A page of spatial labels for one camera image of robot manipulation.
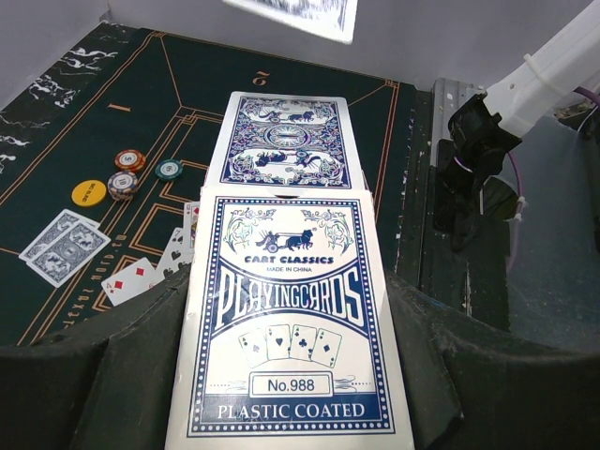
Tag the blue card leaving deck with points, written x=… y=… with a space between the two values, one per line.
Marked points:
x=286 y=141

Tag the yellow big blind button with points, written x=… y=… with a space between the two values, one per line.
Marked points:
x=89 y=193

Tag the peach blue chips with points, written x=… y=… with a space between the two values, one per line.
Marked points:
x=123 y=185

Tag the seven of spades card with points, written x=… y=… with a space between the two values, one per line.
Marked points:
x=175 y=255

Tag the green poker table mat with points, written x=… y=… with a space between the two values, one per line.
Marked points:
x=121 y=130

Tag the orange chips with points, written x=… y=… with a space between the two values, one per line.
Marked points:
x=130 y=160

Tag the aluminium mounting rail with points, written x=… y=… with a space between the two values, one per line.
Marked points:
x=448 y=97

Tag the playing card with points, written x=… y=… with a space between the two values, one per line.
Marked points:
x=61 y=223

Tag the queen face card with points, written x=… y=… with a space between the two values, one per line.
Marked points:
x=191 y=211

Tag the green chips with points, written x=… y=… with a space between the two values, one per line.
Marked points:
x=169 y=169

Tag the four of diamonds card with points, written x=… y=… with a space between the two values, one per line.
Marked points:
x=136 y=278

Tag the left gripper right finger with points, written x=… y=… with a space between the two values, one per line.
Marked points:
x=472 y=386

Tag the blue white card deck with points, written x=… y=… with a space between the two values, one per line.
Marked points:
x=288 y=340

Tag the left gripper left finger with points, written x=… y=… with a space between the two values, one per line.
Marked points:
x=105 y=383

